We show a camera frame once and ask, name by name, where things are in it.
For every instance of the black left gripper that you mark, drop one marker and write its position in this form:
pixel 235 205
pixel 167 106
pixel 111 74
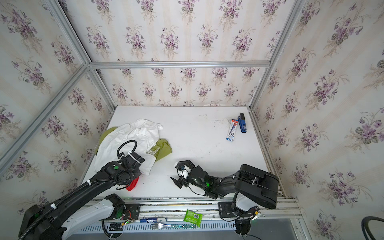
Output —
pixel 135 173

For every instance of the red cloth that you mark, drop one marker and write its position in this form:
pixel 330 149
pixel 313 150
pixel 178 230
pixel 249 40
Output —
pixel 132 185

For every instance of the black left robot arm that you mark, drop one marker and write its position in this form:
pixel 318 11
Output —
pixel 65 216

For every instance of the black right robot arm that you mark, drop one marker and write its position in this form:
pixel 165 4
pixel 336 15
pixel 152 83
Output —
pixel 252 189

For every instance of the white cloth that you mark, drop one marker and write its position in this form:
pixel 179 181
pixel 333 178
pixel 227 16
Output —
pixel 138 137

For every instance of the green cloth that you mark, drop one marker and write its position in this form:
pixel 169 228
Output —
pixel 160 150

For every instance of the green wipes packet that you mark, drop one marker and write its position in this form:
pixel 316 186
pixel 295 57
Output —
pixel 193 218

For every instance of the white red pen package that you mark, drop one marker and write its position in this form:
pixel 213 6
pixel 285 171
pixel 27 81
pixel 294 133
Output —
pixel 232 130

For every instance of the blue black stapler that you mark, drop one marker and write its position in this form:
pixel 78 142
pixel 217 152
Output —
pixel 242 123

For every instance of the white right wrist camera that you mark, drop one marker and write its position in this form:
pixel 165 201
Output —
pixel 184 172

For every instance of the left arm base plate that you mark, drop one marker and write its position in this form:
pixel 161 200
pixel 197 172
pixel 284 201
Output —
pixel 128 212

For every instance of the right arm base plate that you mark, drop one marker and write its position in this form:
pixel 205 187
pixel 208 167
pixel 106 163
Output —
pixel 228 210

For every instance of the white slotted cable duct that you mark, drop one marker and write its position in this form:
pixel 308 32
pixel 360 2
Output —
pixel 147 227

